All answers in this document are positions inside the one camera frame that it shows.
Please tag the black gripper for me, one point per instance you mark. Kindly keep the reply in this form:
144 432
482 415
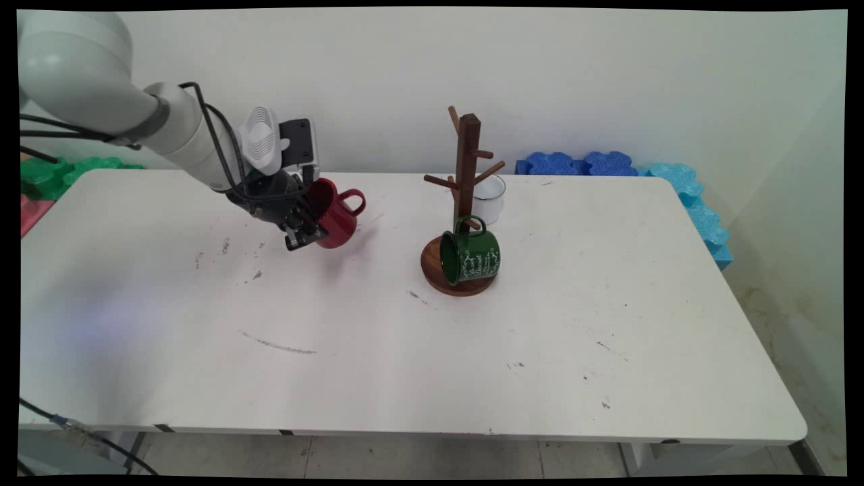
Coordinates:
270 199

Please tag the red enamel mug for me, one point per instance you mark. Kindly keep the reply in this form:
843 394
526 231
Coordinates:
341 219

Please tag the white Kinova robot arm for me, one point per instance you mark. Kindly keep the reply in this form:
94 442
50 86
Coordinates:
74 74

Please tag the white ribbed sensor housing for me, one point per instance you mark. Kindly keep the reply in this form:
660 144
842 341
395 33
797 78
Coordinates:
260 138

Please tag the dark wooden mug tree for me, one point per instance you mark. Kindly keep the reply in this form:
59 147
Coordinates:
467 162

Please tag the green enamel mug white print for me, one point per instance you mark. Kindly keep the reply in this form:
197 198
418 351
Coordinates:
476 260

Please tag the dark blue foam mat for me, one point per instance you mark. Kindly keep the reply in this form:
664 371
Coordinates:
611 164
550 164

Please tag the green foam mat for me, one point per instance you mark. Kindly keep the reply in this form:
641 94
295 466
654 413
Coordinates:
54 175

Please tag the red foam mat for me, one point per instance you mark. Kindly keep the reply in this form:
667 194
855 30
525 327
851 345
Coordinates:
32 212

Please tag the white table leg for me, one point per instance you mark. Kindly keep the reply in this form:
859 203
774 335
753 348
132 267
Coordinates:
641 459
125 451

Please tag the light blue foam mat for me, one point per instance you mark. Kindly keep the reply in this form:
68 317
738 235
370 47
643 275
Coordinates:
698 216

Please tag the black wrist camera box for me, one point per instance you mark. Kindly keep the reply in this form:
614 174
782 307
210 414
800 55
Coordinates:
300 145

